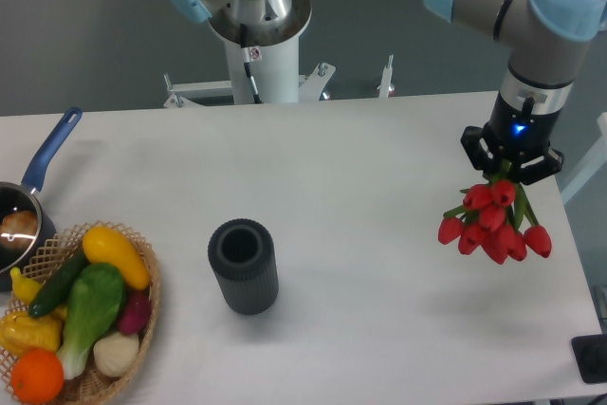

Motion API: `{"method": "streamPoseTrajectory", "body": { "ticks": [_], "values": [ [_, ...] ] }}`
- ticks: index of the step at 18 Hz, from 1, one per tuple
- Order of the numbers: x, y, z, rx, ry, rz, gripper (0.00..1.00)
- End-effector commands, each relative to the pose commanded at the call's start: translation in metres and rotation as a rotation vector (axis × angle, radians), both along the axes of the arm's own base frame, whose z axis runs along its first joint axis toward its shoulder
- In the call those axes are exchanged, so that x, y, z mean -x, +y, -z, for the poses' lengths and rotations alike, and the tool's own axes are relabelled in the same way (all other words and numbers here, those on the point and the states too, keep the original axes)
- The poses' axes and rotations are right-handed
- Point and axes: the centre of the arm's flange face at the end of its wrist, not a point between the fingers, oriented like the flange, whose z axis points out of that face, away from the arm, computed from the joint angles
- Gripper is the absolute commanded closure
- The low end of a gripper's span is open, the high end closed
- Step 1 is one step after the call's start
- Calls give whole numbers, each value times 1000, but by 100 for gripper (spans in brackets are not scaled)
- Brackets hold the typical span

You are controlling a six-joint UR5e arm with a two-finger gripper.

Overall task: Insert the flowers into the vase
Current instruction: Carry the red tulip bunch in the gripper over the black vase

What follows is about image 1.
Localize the red tulip bouquet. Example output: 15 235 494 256
437 160 553 265

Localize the black device at edge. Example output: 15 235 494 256
571 334 606 384

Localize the yellow squash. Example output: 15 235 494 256
82 226 151 291

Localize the dark grey ribbed vase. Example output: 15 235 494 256
208 218 279 315

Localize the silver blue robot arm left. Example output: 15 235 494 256
170 0 574 185

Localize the yellow bell pepper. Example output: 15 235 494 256
1 311 63 358

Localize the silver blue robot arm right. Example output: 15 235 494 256
423 0 606 185

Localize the brown bread roll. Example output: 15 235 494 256
1 211 38 252

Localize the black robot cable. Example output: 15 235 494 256
238 25 264 105

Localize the blue handled saucepan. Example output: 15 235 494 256
1 107 83 292

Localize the white garlic bulb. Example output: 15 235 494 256
93 332 139 377

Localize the woven wicker basket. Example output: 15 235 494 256
1 222 160 404

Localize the green bok choy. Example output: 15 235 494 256
57 263 125 380

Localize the orange fruit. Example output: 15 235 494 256
9 349 64 404

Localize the green cucumber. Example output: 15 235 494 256
28 252 89 318

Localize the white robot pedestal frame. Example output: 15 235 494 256
162 37 396 109

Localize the yellow banana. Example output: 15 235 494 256
9 267 67 321

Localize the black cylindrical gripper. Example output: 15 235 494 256
460 93 564 185

